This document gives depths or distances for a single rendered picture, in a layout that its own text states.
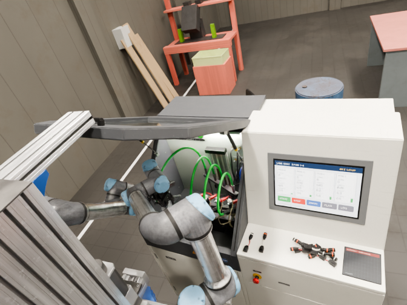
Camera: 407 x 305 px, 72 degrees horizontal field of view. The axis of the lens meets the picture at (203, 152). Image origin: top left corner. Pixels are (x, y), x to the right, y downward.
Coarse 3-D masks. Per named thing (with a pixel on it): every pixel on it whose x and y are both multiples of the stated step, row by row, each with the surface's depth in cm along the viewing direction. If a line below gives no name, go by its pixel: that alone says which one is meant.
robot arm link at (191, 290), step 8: (192, 288) 113; (200, 288) 112; (184, 296) 112; (192, 296) 111; (200, 296) 110; (208, 296) 111; (184, 304) 110; (192, 304) 109; (200, 304) 108; (208, 304) 110
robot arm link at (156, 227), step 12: (132, 192) 122; (144, 192) 127; (132, 204) 115; (144, 204) 109; (144, 216) 98; (156, 216) 94; (144, 228) 94; (156, 228) 91; (168, 228) 90; (156, 240) 92; (168, 240) 91
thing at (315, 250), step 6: (294, 240) 149; (306, 246) 142; (312, 246) 144; (318, 246) 144; (306, 252) 143; (312, 252) 141; (318, 252) 141; (324, 252) 140; (330, 252) 139; (324, 258) 139; (336, 258) 137; (336, 264) 136
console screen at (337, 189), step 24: (288, 168) 141; (312, 168) 136; (336, 168) 130; (360, 168) 125; (288, 192) 147; (312, 192) 141; (336, 192) 135; (360, 192) 130; (336, 216) 140; (360, 216) 135
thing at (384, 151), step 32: (256, 128) 144; (288, 128) 138; (320, 128) 132; (352, 128) 127; (384, 128) 122; (256, 160) 148; (384, 160) 120; (256, 192) 157; (384, 192) 126; (256, 224) 166; (288, 224) 156; (320, 224) 147; (352, 224) 139; (384, 224) 132; (256, 288) 169; (288, 288) 154; (320, 288) 141; (352, 288) 130
